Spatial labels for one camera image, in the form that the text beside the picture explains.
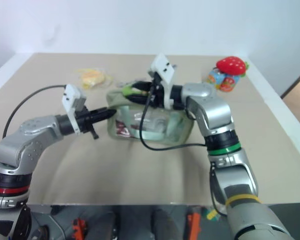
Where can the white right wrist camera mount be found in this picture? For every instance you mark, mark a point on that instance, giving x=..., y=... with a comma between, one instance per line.
x=163, y=67

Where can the green transparent zip pouch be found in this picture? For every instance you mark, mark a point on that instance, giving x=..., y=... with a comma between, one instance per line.
x=165, y=127

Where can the yellow snack in plastic bag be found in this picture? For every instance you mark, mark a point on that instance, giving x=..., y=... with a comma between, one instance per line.
x=91, y=76

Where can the red strawberry plush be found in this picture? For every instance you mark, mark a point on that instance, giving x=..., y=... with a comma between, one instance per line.
x=231, y=65

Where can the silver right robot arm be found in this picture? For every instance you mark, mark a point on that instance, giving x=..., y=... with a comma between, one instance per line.
x=215, y=107

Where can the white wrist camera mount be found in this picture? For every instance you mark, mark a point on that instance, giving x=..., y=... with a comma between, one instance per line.
x=71, y=98
x=163, y=67

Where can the dark red packet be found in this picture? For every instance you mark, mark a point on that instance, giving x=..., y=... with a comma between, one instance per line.
x=122, y=128

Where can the yellow green small object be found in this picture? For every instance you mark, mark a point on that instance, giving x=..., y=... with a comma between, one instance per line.
x=211, y=214

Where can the orange and black tool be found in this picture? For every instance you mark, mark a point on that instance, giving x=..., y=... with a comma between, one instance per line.
x=193, y=223
x=78, y=228

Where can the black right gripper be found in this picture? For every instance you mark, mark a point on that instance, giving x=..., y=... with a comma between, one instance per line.
x=157, y=96

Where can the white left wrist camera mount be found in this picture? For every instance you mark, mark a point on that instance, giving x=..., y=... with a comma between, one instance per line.
x=71, y=98

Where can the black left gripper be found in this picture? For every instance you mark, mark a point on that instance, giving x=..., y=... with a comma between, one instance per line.
x=84, y=120

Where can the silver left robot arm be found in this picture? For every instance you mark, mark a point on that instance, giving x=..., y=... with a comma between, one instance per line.
x=35, y=130

